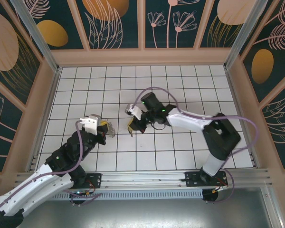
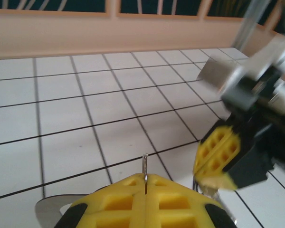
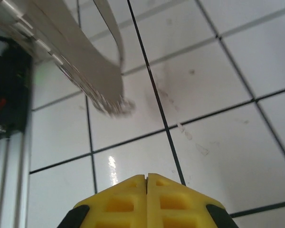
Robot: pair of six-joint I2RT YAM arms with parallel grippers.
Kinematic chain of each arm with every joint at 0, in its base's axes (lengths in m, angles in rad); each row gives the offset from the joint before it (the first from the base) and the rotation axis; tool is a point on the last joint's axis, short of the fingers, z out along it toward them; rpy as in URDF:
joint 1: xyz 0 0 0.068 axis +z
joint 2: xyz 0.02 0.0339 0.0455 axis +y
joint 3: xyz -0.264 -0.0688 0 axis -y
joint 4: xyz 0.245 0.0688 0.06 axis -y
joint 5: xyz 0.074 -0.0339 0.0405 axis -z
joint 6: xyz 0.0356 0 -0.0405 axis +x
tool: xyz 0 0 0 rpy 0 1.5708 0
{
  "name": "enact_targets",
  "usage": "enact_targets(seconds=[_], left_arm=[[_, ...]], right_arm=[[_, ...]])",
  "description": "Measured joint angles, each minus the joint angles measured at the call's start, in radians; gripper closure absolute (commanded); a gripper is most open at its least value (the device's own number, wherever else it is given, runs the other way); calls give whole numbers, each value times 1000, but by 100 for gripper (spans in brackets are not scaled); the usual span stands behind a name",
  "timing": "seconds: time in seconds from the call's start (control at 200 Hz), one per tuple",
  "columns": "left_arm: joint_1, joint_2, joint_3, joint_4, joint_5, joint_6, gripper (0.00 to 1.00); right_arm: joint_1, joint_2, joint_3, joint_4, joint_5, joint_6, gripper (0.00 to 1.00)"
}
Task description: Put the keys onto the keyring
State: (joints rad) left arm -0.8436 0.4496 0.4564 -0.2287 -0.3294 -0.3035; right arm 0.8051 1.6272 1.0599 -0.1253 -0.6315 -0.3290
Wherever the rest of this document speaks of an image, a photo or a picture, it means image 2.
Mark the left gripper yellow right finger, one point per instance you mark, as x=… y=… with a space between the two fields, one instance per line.
x=175 y=209

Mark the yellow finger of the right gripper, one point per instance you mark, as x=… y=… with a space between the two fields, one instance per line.
x=210 y=140
x=247 y=166

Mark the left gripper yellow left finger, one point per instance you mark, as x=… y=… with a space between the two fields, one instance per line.
x=118 y=209

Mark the keyring with black tag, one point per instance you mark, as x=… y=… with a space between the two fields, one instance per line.
x=145 y=166

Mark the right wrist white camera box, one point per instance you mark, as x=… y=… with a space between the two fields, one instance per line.
x=218 y=73

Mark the aluminium frame post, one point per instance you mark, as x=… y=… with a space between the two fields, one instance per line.
x=249 y=23

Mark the dark floral wall panel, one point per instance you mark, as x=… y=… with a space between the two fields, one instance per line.
x=38 y=4
x=228 y=7
x=152 y=6

